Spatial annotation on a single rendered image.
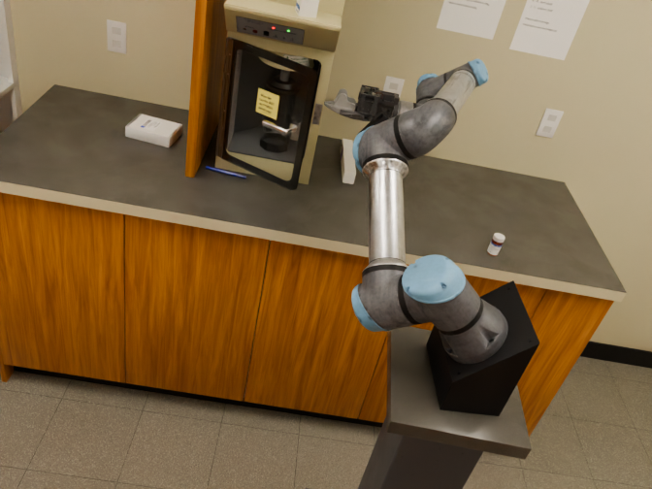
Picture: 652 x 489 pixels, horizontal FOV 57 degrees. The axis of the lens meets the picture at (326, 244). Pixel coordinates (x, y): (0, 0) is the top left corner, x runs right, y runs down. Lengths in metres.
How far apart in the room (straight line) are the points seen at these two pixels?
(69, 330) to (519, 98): 1.86
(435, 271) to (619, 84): 1.48
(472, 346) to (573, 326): 0.91
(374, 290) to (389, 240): 0.13
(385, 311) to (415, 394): 0.23
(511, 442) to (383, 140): 0.76
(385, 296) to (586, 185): 1.58
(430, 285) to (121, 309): 1.25
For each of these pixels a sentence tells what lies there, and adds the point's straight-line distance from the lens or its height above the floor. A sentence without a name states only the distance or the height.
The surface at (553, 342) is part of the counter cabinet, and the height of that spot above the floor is 0.66.
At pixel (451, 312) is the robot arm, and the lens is 1.28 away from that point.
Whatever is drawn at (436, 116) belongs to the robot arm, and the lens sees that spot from 1.50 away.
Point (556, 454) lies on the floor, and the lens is 2.85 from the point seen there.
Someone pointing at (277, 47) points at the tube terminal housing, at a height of 1.39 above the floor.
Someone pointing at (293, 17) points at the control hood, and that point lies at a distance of 1.75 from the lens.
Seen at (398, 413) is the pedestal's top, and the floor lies 0.94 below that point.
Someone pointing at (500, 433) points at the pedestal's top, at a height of 0.94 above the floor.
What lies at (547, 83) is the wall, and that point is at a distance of 2.49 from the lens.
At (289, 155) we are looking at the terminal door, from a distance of 1.88.
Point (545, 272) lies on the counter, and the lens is 2.03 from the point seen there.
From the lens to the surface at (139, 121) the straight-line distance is 2.26.
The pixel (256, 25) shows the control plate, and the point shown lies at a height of 1.46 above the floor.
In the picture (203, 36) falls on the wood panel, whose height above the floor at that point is 1.40.
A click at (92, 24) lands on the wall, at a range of 2.49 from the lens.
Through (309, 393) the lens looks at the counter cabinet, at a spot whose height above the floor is 0.21.
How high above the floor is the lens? 1.98
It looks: 35 degrees down
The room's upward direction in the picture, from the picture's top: 13 degrees clockwise
